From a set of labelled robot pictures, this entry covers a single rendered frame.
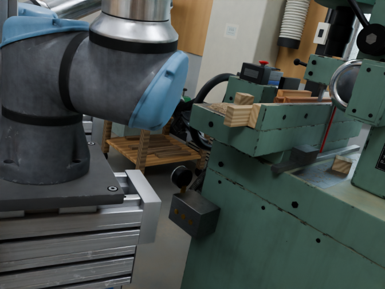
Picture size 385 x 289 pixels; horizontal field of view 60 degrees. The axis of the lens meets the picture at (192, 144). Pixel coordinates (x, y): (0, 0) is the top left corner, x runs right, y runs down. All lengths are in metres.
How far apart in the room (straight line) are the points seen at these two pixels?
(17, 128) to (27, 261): 0.22
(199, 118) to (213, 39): 1.95
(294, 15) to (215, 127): 1.77
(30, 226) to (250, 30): 2.15
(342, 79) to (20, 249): 0.72
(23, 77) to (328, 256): 0.68
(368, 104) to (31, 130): 0.60
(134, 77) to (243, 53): 2.12
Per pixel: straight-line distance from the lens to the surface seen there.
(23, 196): 0.51
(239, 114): 0.69
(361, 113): 0.75
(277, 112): 0.74
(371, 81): 0.74
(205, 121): 0.81
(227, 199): 0.94
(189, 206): 0.93
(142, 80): 0.43
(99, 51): 0.44
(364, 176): 0.86
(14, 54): 0.51
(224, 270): 1.02
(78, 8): 1.19
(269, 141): 0.76
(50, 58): 0.49
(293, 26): 2.46
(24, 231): 0.59
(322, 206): 0.79
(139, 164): 2.22
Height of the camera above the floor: 1.07
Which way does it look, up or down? 19 degrees down
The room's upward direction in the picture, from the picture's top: 11 degrees clockwise
